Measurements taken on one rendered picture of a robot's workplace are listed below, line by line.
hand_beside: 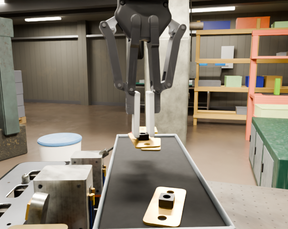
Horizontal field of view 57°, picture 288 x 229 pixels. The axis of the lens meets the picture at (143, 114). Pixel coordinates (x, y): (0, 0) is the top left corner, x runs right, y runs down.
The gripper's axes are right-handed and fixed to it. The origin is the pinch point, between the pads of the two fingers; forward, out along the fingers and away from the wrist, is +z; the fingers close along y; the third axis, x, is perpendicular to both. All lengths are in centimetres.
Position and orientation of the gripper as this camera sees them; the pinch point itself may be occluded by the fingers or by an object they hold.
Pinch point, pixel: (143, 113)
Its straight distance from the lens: 41.6
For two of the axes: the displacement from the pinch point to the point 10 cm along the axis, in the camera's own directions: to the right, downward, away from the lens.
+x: 2.0, 1.7, -9.7
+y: -9.8, 0.3, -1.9
